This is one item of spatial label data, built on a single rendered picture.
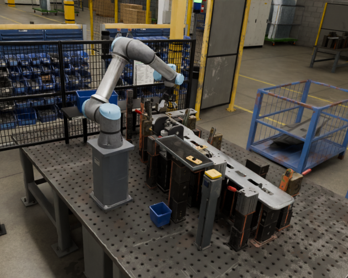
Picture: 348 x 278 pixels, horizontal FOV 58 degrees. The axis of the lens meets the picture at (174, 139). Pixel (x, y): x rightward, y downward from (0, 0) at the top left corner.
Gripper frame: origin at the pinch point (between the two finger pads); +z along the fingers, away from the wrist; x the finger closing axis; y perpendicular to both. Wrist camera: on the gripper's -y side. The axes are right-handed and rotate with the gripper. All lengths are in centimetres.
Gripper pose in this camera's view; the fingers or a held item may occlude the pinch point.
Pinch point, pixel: (165, 110)
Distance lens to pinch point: 244.6
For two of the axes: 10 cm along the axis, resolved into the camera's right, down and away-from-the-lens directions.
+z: -0.8, 9.0, 4.3
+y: 5.5, 4.0, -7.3
